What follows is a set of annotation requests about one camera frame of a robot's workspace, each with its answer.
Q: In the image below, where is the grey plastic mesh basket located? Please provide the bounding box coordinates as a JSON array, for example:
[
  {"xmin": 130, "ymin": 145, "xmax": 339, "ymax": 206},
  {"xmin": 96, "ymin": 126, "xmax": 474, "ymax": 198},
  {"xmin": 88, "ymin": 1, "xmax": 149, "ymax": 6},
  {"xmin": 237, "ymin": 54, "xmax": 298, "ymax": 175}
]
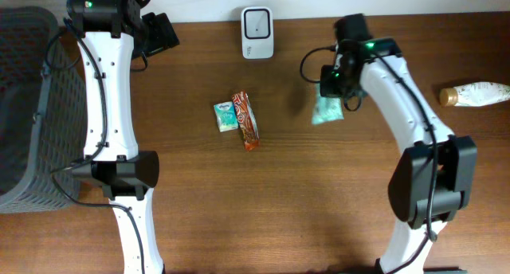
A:
[{"xmin": 1, "ymin": 6, "xmax": 87, "ymax": 213}]

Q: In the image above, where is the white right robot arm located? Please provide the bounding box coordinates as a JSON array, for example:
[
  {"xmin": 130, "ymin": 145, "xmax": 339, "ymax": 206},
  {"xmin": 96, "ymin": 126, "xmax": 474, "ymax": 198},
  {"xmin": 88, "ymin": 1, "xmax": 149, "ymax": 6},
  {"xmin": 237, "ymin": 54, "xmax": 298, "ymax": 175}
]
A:
[{"xmin": 320, "ymin": 14, "xmax": 477, "ymax": 273}]

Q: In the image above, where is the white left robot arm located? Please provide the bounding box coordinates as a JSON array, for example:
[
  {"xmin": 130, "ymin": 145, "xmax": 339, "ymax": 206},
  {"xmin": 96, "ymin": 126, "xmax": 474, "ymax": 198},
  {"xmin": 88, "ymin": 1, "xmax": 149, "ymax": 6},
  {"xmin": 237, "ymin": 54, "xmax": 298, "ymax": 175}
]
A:
[{"xmin": 65, "ymin": 0, "xmax": 179, "ymax": 273}]

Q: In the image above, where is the small teal tissue pack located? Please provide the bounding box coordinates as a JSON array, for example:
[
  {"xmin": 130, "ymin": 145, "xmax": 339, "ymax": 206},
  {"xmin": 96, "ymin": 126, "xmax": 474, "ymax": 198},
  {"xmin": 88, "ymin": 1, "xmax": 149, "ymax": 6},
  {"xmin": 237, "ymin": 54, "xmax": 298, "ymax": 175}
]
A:
[{"xmin": 214, "ymin": 101, "xmax": 238, "ymax": 132}]

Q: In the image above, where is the red snack packet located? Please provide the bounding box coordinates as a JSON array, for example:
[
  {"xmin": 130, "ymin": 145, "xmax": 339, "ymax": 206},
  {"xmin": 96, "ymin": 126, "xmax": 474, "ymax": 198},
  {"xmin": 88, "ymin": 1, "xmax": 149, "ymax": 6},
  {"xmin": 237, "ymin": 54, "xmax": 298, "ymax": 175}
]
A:
[{"xmin": 232, "ymin": 91, "xmax": 260, "ymax": 151}]

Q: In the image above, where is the teal snack packet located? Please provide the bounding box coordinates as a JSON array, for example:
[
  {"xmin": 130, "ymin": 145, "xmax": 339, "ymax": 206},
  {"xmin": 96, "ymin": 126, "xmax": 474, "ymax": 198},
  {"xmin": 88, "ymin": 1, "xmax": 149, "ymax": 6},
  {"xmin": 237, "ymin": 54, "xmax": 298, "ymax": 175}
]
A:
[{"xmin": 312, "ymin": 84, "xmax": 344, "ymax": 125}]

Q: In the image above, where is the white tube with gold cap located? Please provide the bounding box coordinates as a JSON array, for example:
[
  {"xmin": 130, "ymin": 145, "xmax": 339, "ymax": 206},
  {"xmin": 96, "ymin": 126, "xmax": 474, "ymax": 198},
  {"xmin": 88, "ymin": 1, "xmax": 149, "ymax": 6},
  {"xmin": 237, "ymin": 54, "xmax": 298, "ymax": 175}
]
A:
[{"xmin": 439, "ymin": 82, "xmax": 509, "ymax": 107}]

